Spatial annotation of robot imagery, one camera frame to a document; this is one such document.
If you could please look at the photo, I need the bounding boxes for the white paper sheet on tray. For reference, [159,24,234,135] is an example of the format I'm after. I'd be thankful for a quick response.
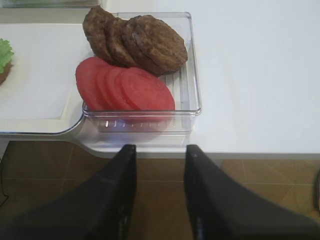
[0,24,91,120]

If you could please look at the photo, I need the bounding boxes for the middle brown meat patty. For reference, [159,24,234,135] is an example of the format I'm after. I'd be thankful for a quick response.
[104,17,139,68]

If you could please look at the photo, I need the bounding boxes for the white rectangular tray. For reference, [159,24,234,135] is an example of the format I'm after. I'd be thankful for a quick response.
[0,23,92,135]

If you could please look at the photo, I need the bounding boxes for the red tomato slice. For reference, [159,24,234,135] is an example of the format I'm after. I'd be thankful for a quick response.
[75,57,108,111]
[96,66,116,111]
[116,67,176,112]
[105,67,138,111]

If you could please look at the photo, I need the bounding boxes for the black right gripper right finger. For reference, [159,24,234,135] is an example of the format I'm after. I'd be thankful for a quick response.
[183,144,320,240]

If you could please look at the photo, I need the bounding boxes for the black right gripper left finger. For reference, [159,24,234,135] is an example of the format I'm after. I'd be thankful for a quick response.
[0,144,137,240]

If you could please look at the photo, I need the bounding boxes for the green lettuce leaf on burger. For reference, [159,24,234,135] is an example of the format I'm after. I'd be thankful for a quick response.
[0,38,14,74]

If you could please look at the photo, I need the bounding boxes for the brown bottom bun on tray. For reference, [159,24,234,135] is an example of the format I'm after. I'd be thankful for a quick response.
[0,61,12,85]

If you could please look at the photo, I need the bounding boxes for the back brown meat patty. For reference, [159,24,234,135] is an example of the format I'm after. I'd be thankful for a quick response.
[82,5,118,65]

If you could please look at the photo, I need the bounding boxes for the clear patty and tomato container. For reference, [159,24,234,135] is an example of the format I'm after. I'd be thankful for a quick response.
[82,12,202,135]

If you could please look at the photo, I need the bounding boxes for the front brown meat patty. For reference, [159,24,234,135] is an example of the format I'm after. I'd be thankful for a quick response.
[120,15,188,76]

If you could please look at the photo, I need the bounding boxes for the brown meat patty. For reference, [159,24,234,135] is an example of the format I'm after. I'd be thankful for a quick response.
[104,17,139,68]
[120,15,188,76]
[82,5,118,65]

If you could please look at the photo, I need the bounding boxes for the back red tomato slice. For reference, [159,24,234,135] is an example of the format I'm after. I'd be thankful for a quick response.
[75,57,108,111]

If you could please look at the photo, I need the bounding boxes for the front red tomato slice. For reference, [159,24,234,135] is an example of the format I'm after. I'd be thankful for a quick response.
[116,67,176,112]

